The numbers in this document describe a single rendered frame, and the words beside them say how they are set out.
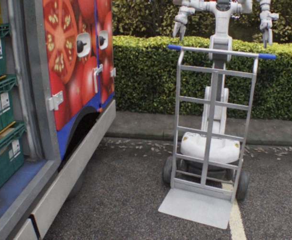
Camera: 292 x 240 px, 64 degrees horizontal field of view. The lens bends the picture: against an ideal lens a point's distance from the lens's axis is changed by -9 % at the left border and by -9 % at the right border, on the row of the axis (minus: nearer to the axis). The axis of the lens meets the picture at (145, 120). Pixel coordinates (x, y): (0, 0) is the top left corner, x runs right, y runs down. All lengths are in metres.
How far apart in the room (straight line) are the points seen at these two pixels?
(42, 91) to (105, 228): 1.11
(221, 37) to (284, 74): 1.52
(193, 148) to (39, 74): 1.47
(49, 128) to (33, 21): 0.59
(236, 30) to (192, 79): 2.62
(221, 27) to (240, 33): 3.25
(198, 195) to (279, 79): 2.12
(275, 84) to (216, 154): 1.80
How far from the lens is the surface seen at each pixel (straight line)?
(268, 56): 1.89
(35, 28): 1.39
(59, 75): 1.59
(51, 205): 1.64
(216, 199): 2.29
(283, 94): 3.80
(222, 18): 2.57
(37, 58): 1.41
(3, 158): 1.45
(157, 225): 2.02
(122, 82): 3.60
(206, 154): 2.07
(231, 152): 2.34
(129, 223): 2.03
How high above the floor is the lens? 1.46
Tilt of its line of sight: 23 degrees down
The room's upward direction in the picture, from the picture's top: straight up
